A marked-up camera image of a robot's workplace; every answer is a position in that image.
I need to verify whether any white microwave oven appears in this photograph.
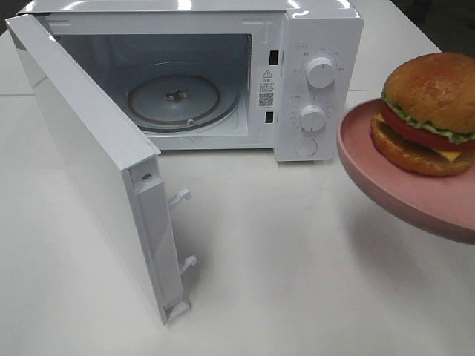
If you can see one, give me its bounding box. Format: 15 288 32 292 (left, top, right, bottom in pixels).
14 1 364 162

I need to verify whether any white warning label sticker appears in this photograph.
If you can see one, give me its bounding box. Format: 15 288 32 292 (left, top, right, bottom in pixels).
257 66 278 109

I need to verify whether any white microwave door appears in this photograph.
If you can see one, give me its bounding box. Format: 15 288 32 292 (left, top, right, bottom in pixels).
7 15 197 323

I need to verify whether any white upper power knob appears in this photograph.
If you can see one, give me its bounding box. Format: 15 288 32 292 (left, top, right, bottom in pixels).
304 53 336 89

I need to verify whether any glass microwave turntable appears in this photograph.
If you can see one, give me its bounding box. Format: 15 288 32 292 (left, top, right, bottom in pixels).
128 74 220 132

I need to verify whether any burger with lettuce and tomato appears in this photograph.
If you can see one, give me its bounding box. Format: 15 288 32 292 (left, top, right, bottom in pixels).
370 52 474 177

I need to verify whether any white timer knob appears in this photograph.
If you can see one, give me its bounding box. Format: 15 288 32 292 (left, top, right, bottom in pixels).
300 105 327 132

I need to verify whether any pink round plate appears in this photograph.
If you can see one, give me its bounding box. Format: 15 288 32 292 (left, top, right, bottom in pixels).
337 99 474 245

